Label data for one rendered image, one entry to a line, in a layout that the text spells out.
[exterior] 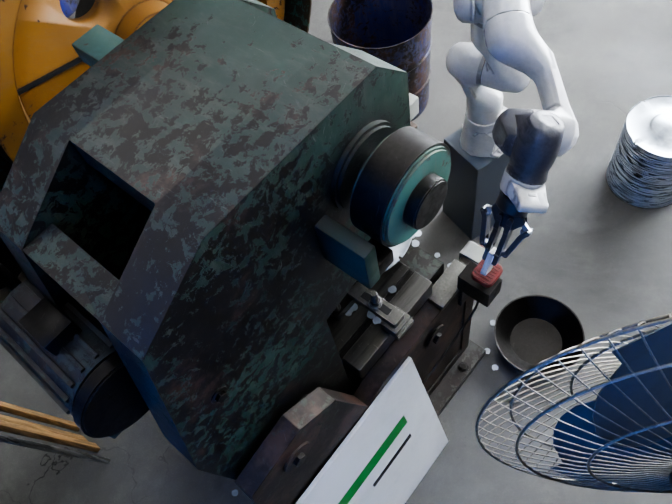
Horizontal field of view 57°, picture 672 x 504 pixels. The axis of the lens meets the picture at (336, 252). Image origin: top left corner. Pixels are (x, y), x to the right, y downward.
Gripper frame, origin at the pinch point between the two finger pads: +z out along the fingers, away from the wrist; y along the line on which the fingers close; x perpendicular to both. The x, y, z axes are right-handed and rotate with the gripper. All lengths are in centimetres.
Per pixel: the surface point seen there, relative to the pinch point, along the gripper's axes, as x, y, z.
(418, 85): -103, 84, 20
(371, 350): 25.3, 12.0, 22.5
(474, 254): -15.0, 8.6, 12.5
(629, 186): -115, -8, 26
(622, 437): 61, -38, -36
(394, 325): 20.8, 10.0, 15.2
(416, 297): 8.9, 11.5, 15.0
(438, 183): 43, 0, -42
